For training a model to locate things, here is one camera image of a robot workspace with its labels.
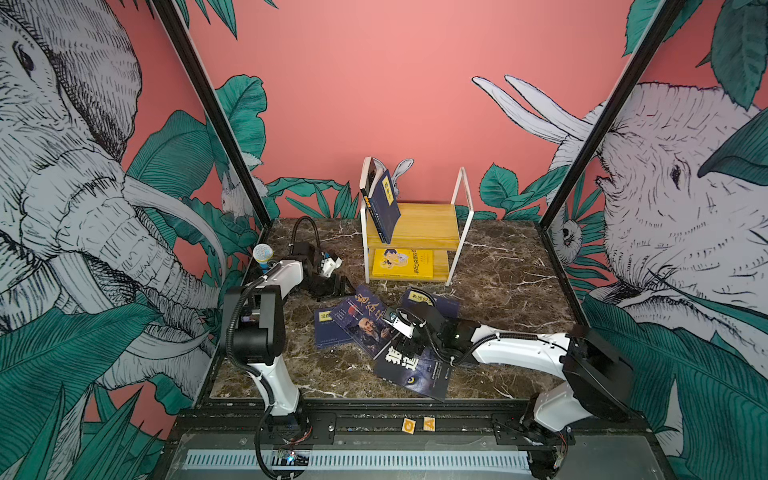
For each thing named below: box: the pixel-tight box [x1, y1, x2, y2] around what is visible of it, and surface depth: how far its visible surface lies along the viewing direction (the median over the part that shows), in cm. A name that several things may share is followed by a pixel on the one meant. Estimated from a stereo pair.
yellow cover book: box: [372, 248, 434, 279], surface depth 104 cm
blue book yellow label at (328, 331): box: [314, 308, 355, 349], surface depth 92 cm
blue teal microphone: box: [252, 243, 273, 274], surface depth 81 cm
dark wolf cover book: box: [373, 332, 452, 402], surface depth 84 cm
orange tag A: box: [423, 416, 436, 432], surface depth 76 cm
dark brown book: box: [359, 156, 387, 210], surface depth 79 cm
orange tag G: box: [402, 418, 416, 435], surface depth 75 cm
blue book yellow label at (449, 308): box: [400, 287, 461, 319], surface depth 99 cm
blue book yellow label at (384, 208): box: [368, 169, 401, 245], surface depth 85 cm
